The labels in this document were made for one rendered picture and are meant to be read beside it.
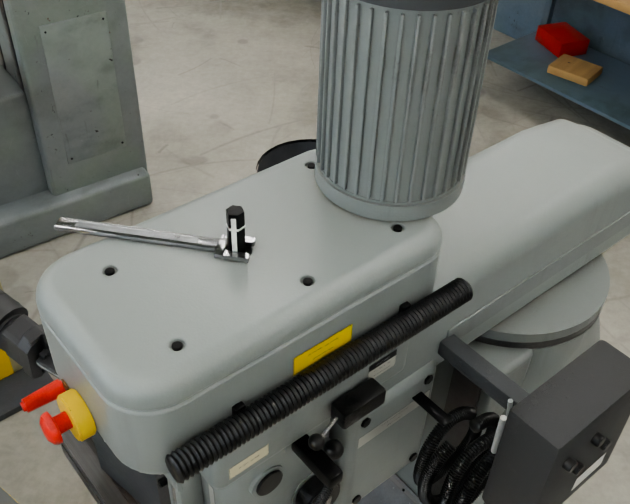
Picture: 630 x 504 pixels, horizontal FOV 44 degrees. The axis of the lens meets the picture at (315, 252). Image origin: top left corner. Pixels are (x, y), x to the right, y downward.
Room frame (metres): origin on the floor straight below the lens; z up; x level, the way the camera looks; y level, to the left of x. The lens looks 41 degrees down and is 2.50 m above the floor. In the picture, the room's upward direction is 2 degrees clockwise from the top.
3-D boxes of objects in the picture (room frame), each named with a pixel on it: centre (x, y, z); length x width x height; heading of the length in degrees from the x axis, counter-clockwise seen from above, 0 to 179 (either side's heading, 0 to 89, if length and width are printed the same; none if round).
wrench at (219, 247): (0.71, 0.20, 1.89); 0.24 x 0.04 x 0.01; 82
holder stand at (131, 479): (0.99, 0.36, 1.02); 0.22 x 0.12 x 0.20; 52
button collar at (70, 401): (0.54, 0.27, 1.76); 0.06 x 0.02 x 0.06; 41
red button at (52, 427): (0.53, 0.28, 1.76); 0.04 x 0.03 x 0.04; 41
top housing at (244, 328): (0.70, 0.08, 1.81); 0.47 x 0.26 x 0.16; 131
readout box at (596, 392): (0.64, -0.35, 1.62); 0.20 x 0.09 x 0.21; 131
